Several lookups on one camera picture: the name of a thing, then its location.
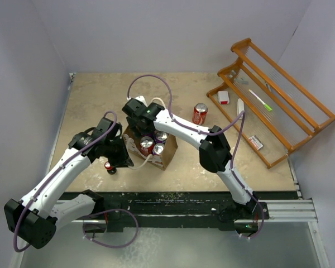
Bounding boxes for patterned canvas tote bag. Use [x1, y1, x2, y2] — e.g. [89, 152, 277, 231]
[122, 97, 179, 171]

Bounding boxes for red cola can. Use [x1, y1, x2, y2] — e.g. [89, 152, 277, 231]
[192, 103, 208, 125]

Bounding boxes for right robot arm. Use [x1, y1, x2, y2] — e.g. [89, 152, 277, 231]
[122, 98, 257, 218]

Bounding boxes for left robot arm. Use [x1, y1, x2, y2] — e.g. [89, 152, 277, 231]
[4, 117, 133, 252]

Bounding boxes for small dark red-capped bottle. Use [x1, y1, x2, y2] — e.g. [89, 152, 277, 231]
[104, 161, 117, 175]

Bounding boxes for red soda can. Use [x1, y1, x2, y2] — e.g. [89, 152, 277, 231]
[140, 136, 155, 156]

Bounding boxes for purple soda can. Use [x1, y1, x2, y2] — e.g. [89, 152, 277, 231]
[154, 131, 169, 144]
[152, 143, 165, 155]

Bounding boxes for purple soda can front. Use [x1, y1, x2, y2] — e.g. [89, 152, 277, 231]
[152, 143, 165, 155]

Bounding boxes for white red small box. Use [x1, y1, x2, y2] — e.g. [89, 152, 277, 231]
[217, 90, 230, 104]

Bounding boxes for white oblong case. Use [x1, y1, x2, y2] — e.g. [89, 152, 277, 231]
[236, 98, 245, 120]

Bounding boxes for red white flat packet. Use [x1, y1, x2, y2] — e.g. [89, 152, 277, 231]
[248, 135, 264, 150]

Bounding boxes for green tipped white pen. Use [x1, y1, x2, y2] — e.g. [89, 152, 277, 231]
[248, 89, 272, 112]

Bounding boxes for wooden tiered rack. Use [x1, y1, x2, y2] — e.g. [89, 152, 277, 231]
[207, 38, 335, 169]

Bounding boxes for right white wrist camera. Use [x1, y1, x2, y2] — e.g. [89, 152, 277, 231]
[127, 95, 147, 106]

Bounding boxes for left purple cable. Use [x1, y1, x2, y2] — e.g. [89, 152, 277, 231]
[13, 111, 118, 253]

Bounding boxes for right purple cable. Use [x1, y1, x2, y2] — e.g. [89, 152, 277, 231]
[127, 75, 266, 241]

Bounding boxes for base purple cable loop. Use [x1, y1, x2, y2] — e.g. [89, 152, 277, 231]
[82, 208, 140, 248]

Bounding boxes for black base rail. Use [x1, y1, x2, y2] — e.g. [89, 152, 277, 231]
[57, 190, 301, 232]

